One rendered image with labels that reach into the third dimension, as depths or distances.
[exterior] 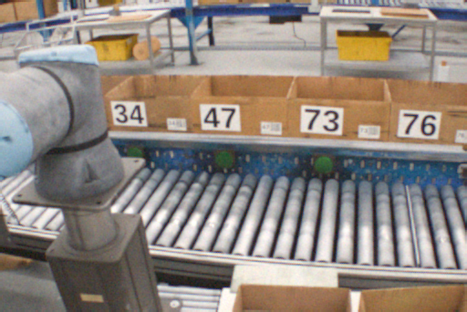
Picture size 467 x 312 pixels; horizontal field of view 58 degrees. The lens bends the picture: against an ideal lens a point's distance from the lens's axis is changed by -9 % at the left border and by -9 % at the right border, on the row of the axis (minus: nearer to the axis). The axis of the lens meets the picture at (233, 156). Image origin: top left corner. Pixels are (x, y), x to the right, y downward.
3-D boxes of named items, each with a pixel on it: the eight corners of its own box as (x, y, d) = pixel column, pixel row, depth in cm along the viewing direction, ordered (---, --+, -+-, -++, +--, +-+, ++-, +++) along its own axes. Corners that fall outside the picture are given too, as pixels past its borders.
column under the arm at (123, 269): (158, 378, 99) (129, 275, 84) (61, 362, 103) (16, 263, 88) (182, 303, 121) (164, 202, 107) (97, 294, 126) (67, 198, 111)
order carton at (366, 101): (287, 139, 180) (286, 98, 172) (295, 111, 205) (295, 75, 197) (388, 143, 170) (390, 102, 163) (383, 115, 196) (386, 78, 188)
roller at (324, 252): (313, 275, 135) (314, 262, 133) (326, 187, 180) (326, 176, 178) (329, 275, 134) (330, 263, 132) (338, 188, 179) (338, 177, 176)
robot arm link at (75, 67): (120, 120, 92) (109, 35, 85) (77, 153, 77) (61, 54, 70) (60, 119, 96) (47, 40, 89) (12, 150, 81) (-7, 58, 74)
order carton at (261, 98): (192, 135, 189) (188, 96, 181) (212, 109, 214) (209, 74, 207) (288, 139, 180) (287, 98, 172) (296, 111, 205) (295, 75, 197)
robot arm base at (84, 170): (98, 203, 81) (89, 152, 77) (17, 196, 84) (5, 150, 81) (138, 161, 98) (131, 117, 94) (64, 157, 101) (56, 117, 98)
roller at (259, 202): (230, 266, 141) (229, 254, 139) (261, 183, 186) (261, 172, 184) (245, 268, 140) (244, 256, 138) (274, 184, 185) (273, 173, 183)
